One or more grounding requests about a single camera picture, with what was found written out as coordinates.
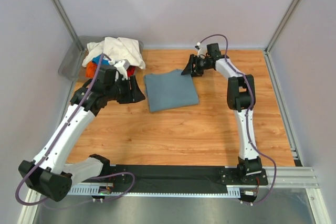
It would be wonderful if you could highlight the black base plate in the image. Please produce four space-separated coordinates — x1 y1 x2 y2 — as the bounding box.
107 165 269 193

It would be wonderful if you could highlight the white t shirt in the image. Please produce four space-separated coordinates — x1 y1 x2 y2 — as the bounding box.
82 37 146 69

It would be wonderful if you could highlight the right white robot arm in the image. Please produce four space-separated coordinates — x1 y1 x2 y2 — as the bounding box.
181 43 263 184

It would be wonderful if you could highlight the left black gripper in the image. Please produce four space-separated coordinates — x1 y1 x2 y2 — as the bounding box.
106 74 146 104

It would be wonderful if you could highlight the red t shirt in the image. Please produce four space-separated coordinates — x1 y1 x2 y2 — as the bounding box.
127 66 136 77

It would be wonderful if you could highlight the grey-blue t shirt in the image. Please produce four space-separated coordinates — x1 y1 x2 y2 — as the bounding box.
144 69 200 113

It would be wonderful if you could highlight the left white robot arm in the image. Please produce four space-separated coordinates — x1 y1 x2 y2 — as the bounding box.
18 59 145 202

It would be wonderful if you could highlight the right aluminium corner post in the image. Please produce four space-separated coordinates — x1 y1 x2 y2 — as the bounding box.
264 0 302 54

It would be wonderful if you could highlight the aluminium corner post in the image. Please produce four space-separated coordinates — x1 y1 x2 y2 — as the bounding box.
51 0 84 51
264 0 302 54

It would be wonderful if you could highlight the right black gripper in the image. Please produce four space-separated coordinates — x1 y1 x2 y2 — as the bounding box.
181 55 212 78

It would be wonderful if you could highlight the orange t shirt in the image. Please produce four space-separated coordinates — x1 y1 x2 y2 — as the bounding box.
86 61 97 79

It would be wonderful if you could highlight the aluminium rail frame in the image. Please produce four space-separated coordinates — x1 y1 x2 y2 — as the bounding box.
31 163 320 189

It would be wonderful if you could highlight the left aluminium corner post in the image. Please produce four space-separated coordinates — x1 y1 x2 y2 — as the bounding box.
51 0 84 51

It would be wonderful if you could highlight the grey slotted cable duct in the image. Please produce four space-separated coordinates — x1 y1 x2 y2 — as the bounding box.
67 184 240 199

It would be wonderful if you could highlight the blue t shirt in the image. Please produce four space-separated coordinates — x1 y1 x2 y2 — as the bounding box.
92 55 109 65

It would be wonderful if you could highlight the grey plastic bin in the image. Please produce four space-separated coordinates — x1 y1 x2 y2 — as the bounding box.
58 36 143 81

